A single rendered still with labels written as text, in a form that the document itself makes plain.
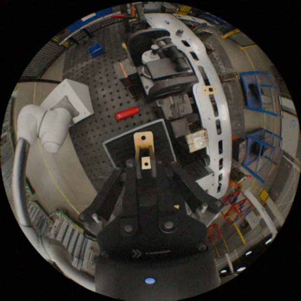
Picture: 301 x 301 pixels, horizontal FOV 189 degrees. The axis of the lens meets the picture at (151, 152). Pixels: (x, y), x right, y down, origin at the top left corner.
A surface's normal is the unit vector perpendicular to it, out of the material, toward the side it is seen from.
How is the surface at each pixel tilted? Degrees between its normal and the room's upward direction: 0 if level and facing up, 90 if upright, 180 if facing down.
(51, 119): 68
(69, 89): 44
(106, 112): 0
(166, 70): 0
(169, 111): 0
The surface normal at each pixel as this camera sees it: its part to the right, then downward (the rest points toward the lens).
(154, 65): 0.07, 0.36
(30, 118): 0.83, -0.30
